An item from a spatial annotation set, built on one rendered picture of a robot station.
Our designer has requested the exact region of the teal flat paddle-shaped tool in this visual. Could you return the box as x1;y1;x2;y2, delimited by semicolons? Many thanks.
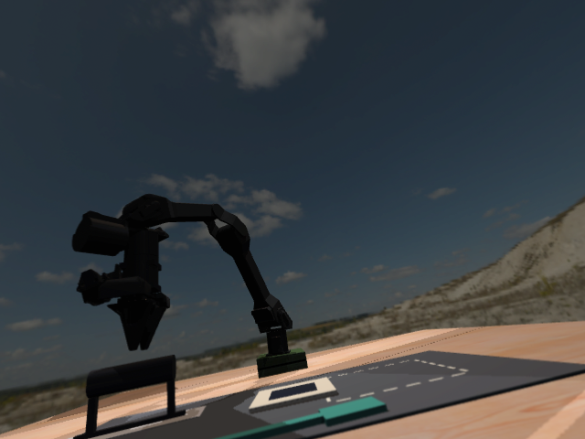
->
214;397;388;439

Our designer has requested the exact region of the cream square tile with dark grey centre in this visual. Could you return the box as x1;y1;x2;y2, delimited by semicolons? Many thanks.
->
249;378;337;413

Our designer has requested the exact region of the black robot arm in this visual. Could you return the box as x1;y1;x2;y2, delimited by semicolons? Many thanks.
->
72;194;293;357

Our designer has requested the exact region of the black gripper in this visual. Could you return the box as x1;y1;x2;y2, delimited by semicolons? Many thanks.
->
97;254;170;351

